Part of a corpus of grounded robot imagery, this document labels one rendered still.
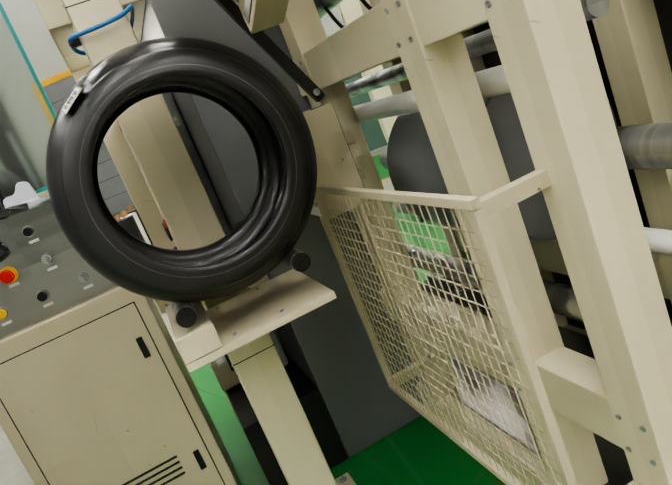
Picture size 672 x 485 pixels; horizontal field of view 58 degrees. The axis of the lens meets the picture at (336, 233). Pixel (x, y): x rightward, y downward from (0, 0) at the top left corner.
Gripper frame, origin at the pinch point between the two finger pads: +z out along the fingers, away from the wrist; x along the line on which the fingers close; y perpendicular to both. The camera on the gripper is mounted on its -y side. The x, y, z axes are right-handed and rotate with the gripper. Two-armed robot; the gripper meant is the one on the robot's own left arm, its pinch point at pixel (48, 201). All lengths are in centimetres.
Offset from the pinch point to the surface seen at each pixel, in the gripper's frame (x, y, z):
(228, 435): 121, -121, 22
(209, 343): -10.2, -39.0, 21.9
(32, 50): 1001, 242, -62
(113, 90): -12.3, 17.3, 19.8
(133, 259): -12.1, -16.0, 12.8
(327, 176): 20, -15, 68
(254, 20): 12, 29, 58
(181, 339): -10.2, -36.0, 16.6
